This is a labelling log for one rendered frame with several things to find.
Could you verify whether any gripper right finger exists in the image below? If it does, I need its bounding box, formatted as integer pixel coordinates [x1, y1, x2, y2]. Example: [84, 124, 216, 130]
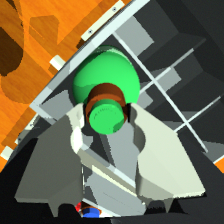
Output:
[127, 102, 224, 224]

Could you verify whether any blue bottle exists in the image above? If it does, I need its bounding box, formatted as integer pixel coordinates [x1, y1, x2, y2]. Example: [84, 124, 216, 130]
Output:
[81, 201, 102, 217]

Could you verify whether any white bottle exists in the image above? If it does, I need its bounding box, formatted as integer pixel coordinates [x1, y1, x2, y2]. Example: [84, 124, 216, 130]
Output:
[99, 211, 113, 217]

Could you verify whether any green bottle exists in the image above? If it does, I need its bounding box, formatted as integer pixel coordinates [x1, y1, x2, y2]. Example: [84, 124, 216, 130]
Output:
[72, 45, 140, 134]

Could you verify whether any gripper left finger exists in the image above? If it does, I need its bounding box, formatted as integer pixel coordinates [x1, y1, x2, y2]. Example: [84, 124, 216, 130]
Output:
[0, 103, 86, 224]

